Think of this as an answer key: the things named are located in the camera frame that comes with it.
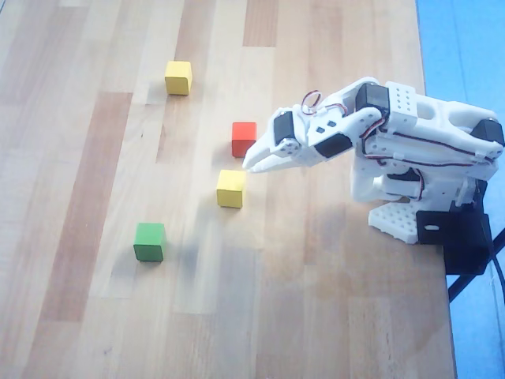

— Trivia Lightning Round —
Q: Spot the black diagonal table strut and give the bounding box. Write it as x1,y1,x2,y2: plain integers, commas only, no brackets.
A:
447,231,505,306

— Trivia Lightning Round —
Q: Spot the yellow wooden cube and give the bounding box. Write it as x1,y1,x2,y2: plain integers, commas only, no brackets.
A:
215,169,248,209
164,60,193,96

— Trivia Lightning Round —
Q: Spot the green wooden cube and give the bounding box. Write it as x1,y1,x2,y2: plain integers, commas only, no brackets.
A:
133,222,166,263

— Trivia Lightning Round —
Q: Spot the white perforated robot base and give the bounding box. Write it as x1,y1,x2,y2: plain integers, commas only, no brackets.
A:
368,200,420,245

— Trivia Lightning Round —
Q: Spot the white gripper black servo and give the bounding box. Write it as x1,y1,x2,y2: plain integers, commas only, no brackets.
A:
241,105,357,175

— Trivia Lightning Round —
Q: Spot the black power cable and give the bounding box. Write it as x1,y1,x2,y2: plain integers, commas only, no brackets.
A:
488,236,505,286

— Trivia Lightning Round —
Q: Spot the red wooden cube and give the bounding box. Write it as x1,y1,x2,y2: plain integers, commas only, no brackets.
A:
230,122,258,159

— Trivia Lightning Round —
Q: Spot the black table clamp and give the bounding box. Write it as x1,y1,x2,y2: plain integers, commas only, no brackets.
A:
416,179,493,276

